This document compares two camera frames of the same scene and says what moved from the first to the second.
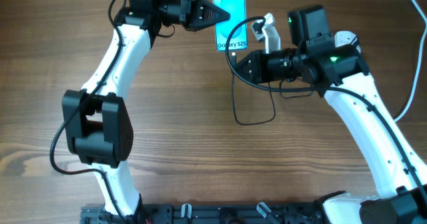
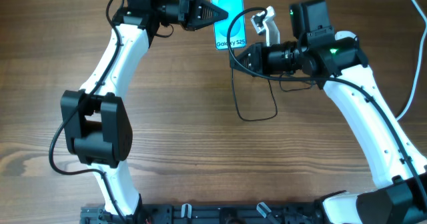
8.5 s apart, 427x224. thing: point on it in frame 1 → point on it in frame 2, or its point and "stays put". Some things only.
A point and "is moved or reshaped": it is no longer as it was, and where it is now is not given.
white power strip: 343,37 stays put
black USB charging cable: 233,58 is moved or reshaped
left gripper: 191,15 stays put
